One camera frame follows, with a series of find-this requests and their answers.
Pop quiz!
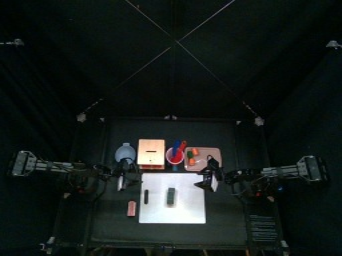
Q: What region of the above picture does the white text label sticker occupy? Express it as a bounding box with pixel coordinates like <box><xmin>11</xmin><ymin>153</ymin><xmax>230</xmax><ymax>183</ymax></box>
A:
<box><xmin>248</xmin><ymin>214</ymin><xmax>278</xmax><ymax>247</ymax></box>

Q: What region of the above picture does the white cutting board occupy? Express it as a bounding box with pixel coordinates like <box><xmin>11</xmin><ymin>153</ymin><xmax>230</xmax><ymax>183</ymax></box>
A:
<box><xmin>137</xmin><ymin>172</ymin><xmax>207</xmax><ymax>225</ymax></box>

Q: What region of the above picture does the wooden box with red drawer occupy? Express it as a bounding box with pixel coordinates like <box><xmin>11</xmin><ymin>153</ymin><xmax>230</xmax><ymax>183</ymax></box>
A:
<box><xmin>136</xmin><ymin>138</ymin><xmax>167</xmax><ymax>171</ymax></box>

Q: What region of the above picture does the red plastic cup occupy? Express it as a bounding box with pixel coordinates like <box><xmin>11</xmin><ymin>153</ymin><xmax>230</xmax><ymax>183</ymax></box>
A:
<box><xmin>164</xmin><ymin>147</ymin><xmax>186</xmax><ymax>166</ymax></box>

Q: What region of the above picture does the thin diagonal frame wire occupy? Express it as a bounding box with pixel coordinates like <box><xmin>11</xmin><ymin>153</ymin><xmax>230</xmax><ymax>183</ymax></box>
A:
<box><xmin>81</xmin><ymin>0</ymin><xmax>236</xmax><ymax>115</ymax></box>
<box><xmin>123</xmin><ymin>0</ymin><xmax>260</xmax><ymax>118</ymax></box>

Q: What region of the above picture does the pink rectangular block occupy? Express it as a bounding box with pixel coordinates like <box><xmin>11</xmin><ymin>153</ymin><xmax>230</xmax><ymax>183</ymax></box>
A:
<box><xmin>127</xmin><ymin>200</ymin><xmax>137</xmax><ymax>218</ymax></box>

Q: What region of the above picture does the pale grey bowl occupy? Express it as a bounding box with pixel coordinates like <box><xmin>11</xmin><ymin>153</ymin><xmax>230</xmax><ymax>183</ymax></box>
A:
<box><xmin>113</xmin><ymin>142</ymin><xmax>137</xmax><ymax>165</ymax></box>

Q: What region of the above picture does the pink plastic tray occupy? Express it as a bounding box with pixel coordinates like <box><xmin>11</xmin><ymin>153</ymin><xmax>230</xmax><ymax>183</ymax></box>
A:
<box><xmin>183</xmin><ymin>146</ymin><xmax>223</xmax><ymax>172</ymax></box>

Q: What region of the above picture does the dark green toy sushi roll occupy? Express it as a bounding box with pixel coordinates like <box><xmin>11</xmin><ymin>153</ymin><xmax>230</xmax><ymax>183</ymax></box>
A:
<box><xmin>166</xmin><ymin>187</ymin><xmax>176</xmax><ymax>207</ymax></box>

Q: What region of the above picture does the blue toy utensil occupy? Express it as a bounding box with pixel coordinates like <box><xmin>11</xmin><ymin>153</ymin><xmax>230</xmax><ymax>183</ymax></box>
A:
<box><xmin>172</xmin><ymin>139</ymin><xmax>182</xmax><ymax>159</ymax></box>

